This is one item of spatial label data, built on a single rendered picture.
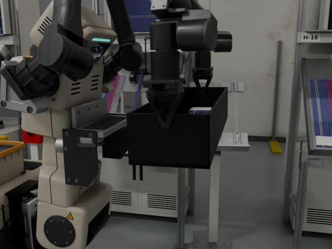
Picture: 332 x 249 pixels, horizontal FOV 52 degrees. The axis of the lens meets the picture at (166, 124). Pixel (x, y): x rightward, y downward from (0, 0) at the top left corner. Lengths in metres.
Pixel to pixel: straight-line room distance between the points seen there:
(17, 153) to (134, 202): 1.46
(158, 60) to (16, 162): 0.80
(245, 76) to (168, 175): 2.76
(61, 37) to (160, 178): 1.84
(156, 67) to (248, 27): 4.31
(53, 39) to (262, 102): 4.35
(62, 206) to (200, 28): 0.68
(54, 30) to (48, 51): 0.05
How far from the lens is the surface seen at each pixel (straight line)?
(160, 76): 0.65
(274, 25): 4.95
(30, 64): 0.84
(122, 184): 2.59
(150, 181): 2.52
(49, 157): 1.08
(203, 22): 0.62
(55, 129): 1.03
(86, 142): 0.93
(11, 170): 1.31
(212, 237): 2.40
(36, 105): 0.86
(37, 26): 1.01
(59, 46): 0.77
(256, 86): 4.94
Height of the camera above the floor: 1.25
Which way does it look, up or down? 12 degrees down
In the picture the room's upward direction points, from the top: straight up
